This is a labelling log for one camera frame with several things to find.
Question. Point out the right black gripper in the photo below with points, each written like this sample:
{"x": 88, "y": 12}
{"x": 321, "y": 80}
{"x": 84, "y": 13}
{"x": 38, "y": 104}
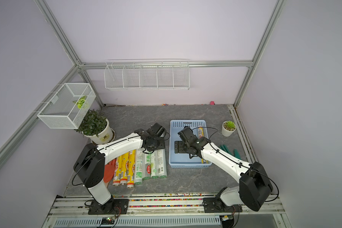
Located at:
{"x": 179, "y": 148}

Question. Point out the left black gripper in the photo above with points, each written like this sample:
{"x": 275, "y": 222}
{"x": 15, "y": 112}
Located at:
{"x": 161, "y": 146}

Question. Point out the yellow plastic wrap roll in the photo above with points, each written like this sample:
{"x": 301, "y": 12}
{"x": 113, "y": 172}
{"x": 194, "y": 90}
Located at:
{"x": 200, "y": 132}

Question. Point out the white green wrap roll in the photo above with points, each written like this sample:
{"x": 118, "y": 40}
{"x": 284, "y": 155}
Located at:
{"x": 154, "y": 165}
{"x": 138, "y": 176}
{"x": 162, "y": 168}
{"x": 146, "y": 167}

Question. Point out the light blue plastic basket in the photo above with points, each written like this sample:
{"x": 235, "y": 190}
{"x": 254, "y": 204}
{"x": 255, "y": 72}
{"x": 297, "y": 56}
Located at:
{"x": 177, "y": 160}

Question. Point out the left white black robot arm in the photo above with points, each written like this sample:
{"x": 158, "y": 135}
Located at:
{"x": 90, "y": 165}

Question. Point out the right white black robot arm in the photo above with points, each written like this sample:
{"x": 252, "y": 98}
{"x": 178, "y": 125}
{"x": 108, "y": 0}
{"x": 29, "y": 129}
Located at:
{"x": 254, "y": 185}

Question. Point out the yellow wrap roll leftmost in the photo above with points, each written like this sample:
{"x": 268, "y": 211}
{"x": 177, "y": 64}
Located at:
{"x": 118, "y": 171}

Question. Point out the small white potted succulent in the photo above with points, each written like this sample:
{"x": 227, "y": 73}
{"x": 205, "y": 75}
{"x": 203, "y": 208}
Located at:
{"x": 228, "y": 127}

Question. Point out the green work glove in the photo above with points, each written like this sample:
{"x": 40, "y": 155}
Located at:
{"x": 233, "y": 152}

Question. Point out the red orange work glove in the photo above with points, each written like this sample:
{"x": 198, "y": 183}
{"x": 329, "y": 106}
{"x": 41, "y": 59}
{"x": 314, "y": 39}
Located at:
{"x": 109, "y": 172}

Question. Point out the large potted green plant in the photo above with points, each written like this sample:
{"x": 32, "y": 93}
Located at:
{"x": 96, "y": 127}

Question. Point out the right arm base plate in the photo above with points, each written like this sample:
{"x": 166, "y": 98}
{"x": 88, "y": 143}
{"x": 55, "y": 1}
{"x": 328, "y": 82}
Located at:
{"x": 227, "y": 200}

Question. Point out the aluminium rail frame front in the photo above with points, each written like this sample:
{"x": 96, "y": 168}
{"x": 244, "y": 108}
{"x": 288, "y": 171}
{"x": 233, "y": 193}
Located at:
{"x": 164, "y": 210}

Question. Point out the white wire shelf back wall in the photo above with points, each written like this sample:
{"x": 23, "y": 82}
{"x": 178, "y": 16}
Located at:
{"x": 147, "y": 74}

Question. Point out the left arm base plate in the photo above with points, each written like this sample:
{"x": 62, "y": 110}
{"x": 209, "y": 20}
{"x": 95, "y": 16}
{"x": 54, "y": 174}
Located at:
{"x": 112, "y": 207}

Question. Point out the green leaf in wire basket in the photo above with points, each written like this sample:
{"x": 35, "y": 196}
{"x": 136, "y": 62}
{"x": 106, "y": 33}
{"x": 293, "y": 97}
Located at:
{"x": 82, "y": 103}

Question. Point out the white wire basket left wall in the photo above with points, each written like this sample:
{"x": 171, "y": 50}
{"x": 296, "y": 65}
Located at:
{"x": 60, "y": 112}

